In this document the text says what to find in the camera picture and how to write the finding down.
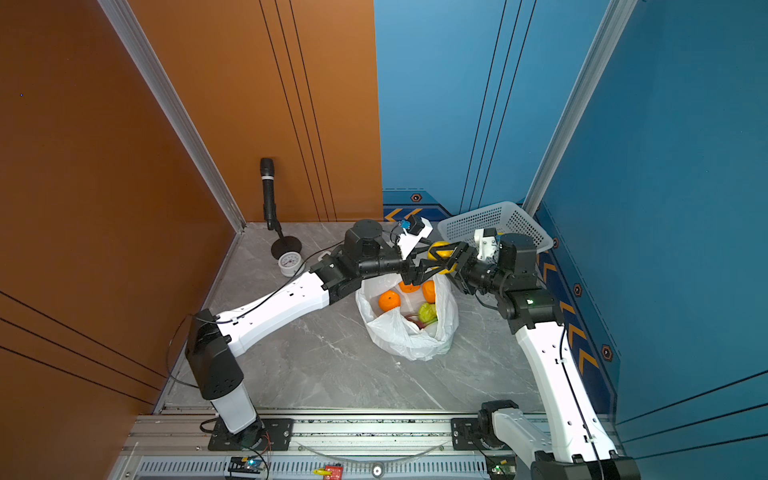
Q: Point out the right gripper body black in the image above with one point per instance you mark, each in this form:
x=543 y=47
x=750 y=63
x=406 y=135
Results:
x=485 y=276

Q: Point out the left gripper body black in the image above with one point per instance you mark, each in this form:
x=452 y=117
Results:
x=385 y=264

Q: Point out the yellow apple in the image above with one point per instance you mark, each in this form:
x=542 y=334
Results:
x=442 y=252

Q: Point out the orange fruit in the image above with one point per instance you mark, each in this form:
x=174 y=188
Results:
x=408 y=288
x=428 y=290
x=389 y=300

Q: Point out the green pear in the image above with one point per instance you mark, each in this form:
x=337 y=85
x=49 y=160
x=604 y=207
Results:
x=427 y=315

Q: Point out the white plastic bag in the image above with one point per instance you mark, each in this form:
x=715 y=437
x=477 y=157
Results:
x=393 y=333

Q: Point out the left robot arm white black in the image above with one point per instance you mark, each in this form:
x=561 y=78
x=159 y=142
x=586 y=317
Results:
x=215 y=342

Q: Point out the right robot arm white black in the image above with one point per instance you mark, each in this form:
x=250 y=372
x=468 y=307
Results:
x=576 y=446

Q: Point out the red dragon fruit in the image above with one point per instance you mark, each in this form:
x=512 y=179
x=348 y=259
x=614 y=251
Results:
x=415 y=320

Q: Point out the white plastic basket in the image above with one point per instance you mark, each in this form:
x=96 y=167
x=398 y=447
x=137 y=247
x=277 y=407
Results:
x=506 y=217

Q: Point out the round white gauge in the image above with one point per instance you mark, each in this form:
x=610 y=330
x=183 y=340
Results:
x=291 y=264

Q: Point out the black microphone on stand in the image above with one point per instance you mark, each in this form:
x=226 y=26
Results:
x=284 y=243

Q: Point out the circuit board right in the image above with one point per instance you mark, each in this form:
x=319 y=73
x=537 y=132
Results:
x=503 y=470

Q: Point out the green circuit board left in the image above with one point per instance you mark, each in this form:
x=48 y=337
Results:
x=247 y=467

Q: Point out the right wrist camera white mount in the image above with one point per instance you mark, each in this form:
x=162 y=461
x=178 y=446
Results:
x=486 y=242

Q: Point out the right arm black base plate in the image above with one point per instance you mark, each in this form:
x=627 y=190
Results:
x=466 y=435

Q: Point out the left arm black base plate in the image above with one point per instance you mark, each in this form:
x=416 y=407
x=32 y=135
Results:
x=265 y=435

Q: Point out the red emergency switch box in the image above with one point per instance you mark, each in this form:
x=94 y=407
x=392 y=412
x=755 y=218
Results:
x=330 y=472

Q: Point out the aluminium front rail frame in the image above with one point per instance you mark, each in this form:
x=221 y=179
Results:
x=368 y=444

